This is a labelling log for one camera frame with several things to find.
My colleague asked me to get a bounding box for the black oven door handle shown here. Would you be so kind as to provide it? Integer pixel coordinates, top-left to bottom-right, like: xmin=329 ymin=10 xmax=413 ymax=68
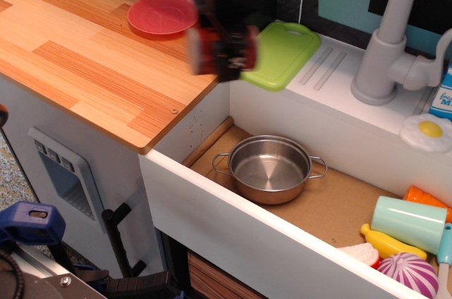
xmin=101 ymin=203 xmax=146 ymax=278

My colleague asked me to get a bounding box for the orange plastic cup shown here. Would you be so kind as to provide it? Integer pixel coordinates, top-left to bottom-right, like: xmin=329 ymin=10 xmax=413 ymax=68
xmin=403 ymin=185 xmax=451 ymax=223

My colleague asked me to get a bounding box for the stainless steel pot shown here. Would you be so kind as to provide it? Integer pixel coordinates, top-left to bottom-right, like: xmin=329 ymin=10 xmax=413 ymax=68
xmin=212 ymin=135 xmax=328 ymax=205

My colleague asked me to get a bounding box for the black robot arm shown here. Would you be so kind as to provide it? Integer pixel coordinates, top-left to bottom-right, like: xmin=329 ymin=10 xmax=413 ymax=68
xmin=187 ymin=0 xmax=274 ymax=83

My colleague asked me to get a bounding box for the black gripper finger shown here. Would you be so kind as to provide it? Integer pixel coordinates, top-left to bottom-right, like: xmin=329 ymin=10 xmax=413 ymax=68
xmin=215 ymin=39 xmax=248 ymax=83

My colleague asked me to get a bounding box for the blue toy milk carton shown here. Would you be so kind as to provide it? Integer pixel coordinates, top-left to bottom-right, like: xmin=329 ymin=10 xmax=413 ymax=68
xmin=429 ymin=62 xmax=452 ymax=120

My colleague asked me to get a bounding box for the aluminium frame with bracket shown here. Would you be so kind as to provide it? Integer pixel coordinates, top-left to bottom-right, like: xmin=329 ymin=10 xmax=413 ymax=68
xmin=1 ymin=245 xmax=104 ymax=298

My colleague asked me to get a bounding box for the green plastic cutting board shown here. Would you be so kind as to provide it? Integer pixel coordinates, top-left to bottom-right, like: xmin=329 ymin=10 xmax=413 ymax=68
xmin=240 ymin=21 xmax=321 ymax=92

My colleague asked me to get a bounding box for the mint green plastic cup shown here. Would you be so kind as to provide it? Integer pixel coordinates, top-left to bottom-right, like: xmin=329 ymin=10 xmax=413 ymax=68
xmin=370 ymin=196 xmax=447 ymax=254

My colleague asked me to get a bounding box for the yellow toy banana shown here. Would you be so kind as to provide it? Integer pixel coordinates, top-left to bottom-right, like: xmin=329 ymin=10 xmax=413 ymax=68
xmin=360 ymin=223 xmax=427 ymax=260

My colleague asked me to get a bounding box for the black cable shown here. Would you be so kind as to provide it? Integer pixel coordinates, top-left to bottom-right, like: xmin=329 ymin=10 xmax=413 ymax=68
xmin=0 ymin=251 xmax=25 ymax=299

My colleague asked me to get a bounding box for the purple toy onion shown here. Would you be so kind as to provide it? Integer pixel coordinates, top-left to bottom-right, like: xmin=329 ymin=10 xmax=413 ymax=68
xmin=377 ymin=252 xmax=439 ymax=298

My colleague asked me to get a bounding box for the toy fried egg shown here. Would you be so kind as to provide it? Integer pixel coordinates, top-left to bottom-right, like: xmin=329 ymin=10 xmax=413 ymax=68
xmin=399 ymin=113 xmax=451 ymax=153

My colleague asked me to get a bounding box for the white toy bread slice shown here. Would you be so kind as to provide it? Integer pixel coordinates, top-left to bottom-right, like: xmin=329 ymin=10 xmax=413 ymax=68
xmin=338 ymin=242 xmax=380 ymax=269

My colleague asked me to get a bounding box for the orange and brown toy can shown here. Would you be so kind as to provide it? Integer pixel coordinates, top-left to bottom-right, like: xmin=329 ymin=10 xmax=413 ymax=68
xmin=186 ymin=25 xmax=258 ymax=75

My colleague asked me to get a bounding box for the grey toy faucet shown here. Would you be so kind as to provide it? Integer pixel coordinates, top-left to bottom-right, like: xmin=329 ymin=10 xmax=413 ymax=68
xmin=351 ymin=0 xmax=451 ymax=105

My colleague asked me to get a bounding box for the light blue toy spatula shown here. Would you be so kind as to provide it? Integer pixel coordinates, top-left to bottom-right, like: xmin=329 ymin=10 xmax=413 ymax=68
xmin=436 ymin=223 xmax=451 ymax=299

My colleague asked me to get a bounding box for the blue clamp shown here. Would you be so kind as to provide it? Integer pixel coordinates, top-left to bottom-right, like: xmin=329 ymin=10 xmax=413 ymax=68
xmin=1 ymin=201 xmax=66 ymax=247

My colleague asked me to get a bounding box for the grey oven control panel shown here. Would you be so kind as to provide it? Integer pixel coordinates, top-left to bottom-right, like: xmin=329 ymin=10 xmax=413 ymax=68
xmin=28 ymin=127 xmax=106 ymax=234

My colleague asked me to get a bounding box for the red plastic plate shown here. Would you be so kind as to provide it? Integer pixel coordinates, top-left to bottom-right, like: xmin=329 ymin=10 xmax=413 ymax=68
xmin=127 ymin=0 xmax=198 ymax=35

